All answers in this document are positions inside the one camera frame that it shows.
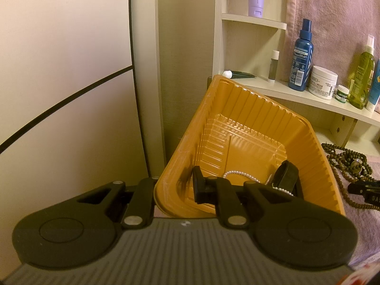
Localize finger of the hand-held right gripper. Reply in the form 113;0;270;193
347;180;380;195

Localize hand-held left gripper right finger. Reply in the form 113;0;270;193
192;166;299;230

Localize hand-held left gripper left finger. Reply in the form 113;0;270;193
76;176;161;230

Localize thin brown bead necklace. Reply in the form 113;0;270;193
335;172;380;212

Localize small round watch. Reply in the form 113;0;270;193
350;158;365;175

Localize large dark bead necklace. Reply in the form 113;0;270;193
321;142;380;183

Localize white pearl necklace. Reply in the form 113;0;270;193
222;170;295;197

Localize wide black band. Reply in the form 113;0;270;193
271;160;300;198

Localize orange plastic tray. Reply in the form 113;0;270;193
154;75;347;218

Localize lilac fluffy towel mat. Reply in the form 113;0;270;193
314;144;380;271

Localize red white printed cloth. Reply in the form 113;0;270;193
352;261;380;285

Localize small green white jar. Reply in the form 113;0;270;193
335;85;351;104

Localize blue white tube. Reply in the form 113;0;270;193
365;59;380;113

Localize olive green pump bottle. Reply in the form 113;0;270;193
348;34;376;110

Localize white cream jar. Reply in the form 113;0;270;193
308;65;339;100

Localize dark green tube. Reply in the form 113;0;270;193
222;70;257;79

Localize blue spray bottle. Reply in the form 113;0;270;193
288;18;314;92

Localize white green lip balm stick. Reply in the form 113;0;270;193
267;50;280;83

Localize cream wooden shelf unit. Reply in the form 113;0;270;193
214;0;380;147

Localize pink hanging towel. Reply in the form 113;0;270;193
280;0;380;76

